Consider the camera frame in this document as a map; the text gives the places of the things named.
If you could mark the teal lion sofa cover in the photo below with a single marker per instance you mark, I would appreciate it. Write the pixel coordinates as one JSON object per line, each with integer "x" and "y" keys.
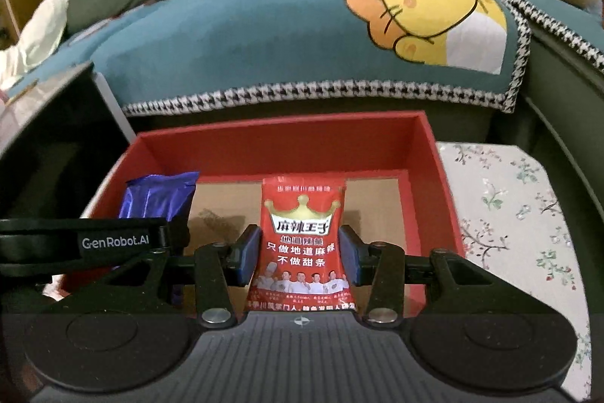
{"x": 177, "y": 57}

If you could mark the red spicy strip packet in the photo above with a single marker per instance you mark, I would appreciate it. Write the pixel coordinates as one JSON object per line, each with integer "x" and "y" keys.
{"x": 299, "y": 266}

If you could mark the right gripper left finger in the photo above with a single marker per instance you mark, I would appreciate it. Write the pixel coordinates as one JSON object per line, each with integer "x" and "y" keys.
{"x": 218, "y": 266}

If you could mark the purple blue snack packet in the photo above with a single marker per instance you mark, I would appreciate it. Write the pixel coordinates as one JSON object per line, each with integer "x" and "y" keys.
{"x": 167, "y": 197}

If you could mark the floral tablecloth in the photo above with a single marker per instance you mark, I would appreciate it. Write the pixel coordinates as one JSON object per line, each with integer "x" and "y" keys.
{"x": 512, "y": 225}

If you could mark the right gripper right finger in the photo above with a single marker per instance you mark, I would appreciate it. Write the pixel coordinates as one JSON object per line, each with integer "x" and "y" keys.
{"x": 376, "y": 272}

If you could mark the red cardboard box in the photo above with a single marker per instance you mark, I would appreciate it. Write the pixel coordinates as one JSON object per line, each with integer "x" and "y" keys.
{"x": 396, "y": 187}

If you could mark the teal houndstooth right cover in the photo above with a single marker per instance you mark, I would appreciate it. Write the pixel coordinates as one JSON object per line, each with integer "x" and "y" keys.
{"x": 577, "y": 29}

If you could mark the white cloth on sofa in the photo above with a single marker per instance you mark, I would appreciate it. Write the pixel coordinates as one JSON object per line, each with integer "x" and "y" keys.
{"x": 39, "y": 40}

